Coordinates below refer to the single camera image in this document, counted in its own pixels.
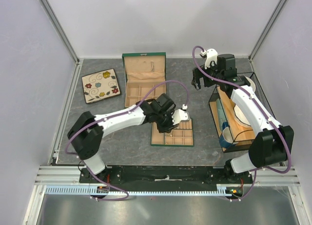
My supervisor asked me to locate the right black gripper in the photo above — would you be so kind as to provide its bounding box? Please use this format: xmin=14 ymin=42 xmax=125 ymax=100
xmin=191 ymin=59 xmax=223 ymax=90

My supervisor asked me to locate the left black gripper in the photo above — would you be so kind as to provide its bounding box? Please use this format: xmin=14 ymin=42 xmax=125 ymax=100
xmin=155 ymin=110 xmax=179 ymax=134

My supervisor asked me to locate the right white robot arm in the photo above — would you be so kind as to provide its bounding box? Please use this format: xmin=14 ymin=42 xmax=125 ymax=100
xmin=192 ymin=49 xmax=294 ymax=183

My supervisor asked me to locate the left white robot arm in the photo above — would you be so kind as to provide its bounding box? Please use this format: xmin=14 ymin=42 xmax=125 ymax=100
xmin=67 ymin=94 xmax=177 ymax=183

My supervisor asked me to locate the green jewelry tray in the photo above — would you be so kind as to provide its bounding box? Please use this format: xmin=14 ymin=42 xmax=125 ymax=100
xmin=151 ymin=119 xmax=194 ymax=147

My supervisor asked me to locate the green jewelry box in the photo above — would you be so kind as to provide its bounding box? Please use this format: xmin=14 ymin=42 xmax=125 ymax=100
xmin=122 ymin=52 xmax=166 ymax=108

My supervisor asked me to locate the white scalloped plate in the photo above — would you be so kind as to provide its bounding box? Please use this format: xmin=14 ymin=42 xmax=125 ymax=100
xmin=234 ymin=104 xmax=251 ymax=128

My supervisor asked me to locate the yellow ceramic bowl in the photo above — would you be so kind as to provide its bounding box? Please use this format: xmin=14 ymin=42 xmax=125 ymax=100
xmin=243 ymin=76 xmax=256 ymax=94

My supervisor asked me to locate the blue mug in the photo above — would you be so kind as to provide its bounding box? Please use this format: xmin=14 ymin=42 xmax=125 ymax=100
xmin=219 ymin=122 xmax=238 ymax=149

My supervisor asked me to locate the floral square ceramic plate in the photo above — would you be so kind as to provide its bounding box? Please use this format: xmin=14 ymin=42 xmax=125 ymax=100
xmin=81 ymin=68 xmax=121 ymax=104

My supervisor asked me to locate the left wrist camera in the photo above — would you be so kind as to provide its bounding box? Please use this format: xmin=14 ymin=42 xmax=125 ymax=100
xmin=172 ymin=104 xmax=191 ymax=125

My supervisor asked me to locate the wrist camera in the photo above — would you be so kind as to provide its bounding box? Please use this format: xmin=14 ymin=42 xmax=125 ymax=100
xmin=200 ymin=48 xmax=218 ymax=69
xmin=172 ymin=104 xmax=191 ymax=125

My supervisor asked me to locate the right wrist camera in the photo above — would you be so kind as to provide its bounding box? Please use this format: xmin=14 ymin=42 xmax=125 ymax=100
xmin=200 ymin=48 xmax=218 ymax=69

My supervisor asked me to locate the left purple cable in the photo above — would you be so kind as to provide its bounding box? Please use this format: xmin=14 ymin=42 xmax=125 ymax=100
xmin=64 ymin=80 xmax=191 ymax=202

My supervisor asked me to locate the purple cable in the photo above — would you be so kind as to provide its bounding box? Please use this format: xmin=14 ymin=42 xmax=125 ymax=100
xmin=64 ymin=80 xmax=191 ymax=202
xmin=192 ymin=45 xmax=293 ymax=173

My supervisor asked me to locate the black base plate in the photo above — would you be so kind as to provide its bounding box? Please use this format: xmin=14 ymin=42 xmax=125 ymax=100
xmin=79 ymin=164 xmax=254 ymax=192

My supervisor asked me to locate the black wire shelf rack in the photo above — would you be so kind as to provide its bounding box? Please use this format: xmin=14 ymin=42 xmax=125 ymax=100
xmin=209 ymin=74 xmax=280 ymax=153

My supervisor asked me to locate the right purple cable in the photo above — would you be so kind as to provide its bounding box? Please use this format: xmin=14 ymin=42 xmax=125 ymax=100
xmin=192 ymin=45 xmax=293 ymax=173

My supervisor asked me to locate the grey cable duct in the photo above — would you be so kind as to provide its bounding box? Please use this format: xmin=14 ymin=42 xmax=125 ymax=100
xmin=45 ymin=185 xmax=232 ymax=197

